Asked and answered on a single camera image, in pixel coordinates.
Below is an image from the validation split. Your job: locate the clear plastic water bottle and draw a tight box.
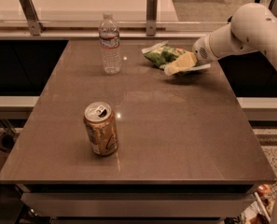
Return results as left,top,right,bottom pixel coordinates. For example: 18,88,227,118
98,13,121,75

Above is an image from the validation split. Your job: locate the right metal glass bracket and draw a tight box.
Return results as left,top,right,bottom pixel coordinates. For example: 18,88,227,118
145,0,158,36

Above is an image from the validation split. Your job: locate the grey table drawer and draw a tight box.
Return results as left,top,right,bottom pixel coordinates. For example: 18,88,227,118
21,193,254,217

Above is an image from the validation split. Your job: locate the metal glass bracket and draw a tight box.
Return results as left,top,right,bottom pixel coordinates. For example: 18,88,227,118
19,0,44,35
145,0,158,36

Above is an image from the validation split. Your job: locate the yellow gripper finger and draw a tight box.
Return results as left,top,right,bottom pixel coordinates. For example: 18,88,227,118
164,51,197,76

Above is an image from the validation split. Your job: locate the left metal glass bracket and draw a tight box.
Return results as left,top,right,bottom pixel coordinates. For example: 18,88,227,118
19,0,44,35

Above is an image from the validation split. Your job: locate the wire basket with snacks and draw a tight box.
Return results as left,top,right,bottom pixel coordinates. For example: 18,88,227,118
240,184,277,224

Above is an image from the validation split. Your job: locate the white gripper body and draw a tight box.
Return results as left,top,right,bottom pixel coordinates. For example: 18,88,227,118
192,35,219,64

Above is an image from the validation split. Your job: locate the orange soda can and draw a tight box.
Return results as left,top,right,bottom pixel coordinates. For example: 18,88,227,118
83,102,118,156

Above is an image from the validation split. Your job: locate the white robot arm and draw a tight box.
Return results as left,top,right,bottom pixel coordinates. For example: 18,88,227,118
164,3,277,76

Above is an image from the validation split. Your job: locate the green jalapeno chip bag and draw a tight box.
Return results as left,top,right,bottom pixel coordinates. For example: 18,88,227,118
141,40,212,77

